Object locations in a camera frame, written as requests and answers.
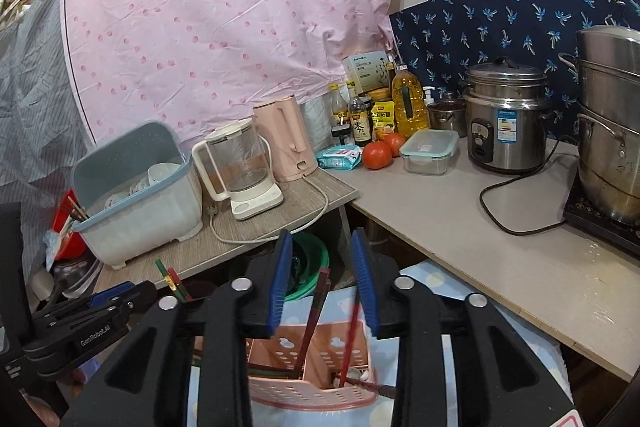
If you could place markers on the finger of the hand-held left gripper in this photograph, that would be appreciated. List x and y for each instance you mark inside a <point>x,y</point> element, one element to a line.
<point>140,299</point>
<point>110,294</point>

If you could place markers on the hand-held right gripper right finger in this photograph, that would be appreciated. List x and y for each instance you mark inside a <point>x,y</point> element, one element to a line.
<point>364,277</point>

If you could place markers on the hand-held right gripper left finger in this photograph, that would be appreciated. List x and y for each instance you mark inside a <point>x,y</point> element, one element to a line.
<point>280,277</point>

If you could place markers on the green chopstick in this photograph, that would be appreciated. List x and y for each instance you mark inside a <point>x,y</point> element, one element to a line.
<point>167,277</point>

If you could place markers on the bright red chopstick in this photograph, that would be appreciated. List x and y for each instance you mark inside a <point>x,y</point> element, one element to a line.
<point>350,347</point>

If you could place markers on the pink plastic utensil basket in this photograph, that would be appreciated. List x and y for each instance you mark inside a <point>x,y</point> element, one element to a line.
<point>300,394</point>

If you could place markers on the green plastic basin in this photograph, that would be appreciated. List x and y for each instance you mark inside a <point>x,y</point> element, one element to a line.
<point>312,277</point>

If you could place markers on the blue planet-print tablecloth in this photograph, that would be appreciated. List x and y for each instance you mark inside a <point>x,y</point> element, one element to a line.
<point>430,274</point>

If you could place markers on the grey-blue dish drainer box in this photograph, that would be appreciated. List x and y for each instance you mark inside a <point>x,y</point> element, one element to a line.
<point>140,222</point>

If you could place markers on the wood-grain side table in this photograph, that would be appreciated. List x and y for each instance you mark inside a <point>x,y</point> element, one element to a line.
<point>300,202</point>

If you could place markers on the glass electric kettle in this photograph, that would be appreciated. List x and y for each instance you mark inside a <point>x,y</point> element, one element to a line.
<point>240,167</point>

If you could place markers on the red tomato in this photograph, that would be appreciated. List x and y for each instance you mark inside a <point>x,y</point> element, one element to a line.
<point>396,142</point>
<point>376,155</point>

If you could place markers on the blue wet wipes packet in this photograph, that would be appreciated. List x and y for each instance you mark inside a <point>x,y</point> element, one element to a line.
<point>339,157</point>

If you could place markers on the white ceramic bowl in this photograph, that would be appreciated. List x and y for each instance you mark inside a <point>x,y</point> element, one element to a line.
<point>162,174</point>

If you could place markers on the pink electric kettle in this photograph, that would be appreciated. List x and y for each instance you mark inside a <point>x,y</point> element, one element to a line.
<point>285,137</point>

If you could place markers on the glass food container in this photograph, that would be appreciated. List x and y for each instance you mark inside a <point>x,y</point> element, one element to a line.
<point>427,152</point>

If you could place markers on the small seasoning shaker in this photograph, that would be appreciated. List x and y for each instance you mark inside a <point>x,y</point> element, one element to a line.
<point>341,136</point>

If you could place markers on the dark soy sauce bottle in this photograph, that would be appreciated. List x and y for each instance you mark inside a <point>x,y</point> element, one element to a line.
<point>361,122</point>

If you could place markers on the yellow seasoning packet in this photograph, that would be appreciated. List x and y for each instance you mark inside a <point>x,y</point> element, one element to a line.
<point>382,114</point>

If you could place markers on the clear glass bottle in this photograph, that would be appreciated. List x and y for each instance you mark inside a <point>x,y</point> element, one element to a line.
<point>337,107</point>

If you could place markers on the cooking oil bottle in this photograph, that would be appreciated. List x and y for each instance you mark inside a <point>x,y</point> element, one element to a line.
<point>410,107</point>

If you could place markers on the small steel pot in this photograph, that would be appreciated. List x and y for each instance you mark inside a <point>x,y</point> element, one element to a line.
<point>447,117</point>

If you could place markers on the white pump bottle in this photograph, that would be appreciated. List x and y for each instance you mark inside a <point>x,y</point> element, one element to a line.
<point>428,99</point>

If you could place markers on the grey striped cloth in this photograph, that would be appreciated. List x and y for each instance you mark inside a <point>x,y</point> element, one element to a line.
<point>35,107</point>

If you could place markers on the steel rice cooker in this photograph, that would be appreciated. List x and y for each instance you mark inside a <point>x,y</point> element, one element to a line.
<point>505,132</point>

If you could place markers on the white and green box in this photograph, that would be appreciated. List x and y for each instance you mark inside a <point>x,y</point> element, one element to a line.
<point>367,72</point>

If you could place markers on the black induction cooker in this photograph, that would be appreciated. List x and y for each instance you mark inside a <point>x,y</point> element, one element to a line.
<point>585,217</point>

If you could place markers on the pink dotted curtain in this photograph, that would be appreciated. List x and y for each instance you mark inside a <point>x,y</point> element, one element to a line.
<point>225,17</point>

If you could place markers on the large steel steamer pot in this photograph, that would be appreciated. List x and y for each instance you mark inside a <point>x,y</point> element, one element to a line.
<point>605,142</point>

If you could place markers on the navy printed cloth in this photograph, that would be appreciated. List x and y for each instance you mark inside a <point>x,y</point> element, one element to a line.
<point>500,22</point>

